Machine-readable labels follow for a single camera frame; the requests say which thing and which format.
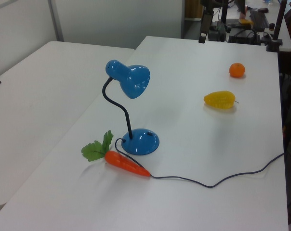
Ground blue desk lamp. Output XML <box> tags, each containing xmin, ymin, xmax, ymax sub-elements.
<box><xmin>102</xmin><ymin>59</ymin><xmax>160</xmax><ymax>156</ymax></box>

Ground orange toy carrot green leaves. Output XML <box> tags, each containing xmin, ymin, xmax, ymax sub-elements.
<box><xmin>81</xmin><ymin>130</ymin><xmax>151</xmax><ymax>178</ymax></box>

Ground yellow toy starfruit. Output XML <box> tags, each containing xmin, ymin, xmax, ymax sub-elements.
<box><xmin>203</xmin><ymin>90</ymin><xmax>239</xmax><ymax>109</ymax></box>

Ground orange toy mandarin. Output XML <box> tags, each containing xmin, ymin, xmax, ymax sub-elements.
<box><xmin>228</xmin><ymin>62</ymin><xmax>246</xmax><ymax>78</ymax></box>

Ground white side table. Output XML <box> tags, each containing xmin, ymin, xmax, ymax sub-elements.
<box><xmin>0</xmin><ymin>40</ymin><xmax>136</xmax><ymax>210</ymax></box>

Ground dark green device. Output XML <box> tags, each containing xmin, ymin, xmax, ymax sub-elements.
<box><xmin>208</xmin><ymin>20</ymin><xmax>227</xmax><ymax>41</ymax></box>

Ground black electronics box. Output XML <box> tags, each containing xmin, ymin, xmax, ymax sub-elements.
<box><xmin>228</xmin><ymin>24</ymin><xmax>261</xmax><ymax>45</ymax></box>

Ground black keyboard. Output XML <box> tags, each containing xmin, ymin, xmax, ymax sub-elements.
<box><xmin>250</xmin><ymin>10</ymin><xmax>270</xmax><ymax>29</ymax></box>

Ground black pole with clamp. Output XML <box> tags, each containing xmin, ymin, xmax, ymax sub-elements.
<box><xmin>266</xmin><ymin>0</ymin><xmax>288</xmax><ymax>52</ymax></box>

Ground dark lamp power cable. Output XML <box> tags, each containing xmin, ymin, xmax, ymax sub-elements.
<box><xmin>115</xmin><ymin>138</ymin><xmax>285</xmax><ymax>189</ymax></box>

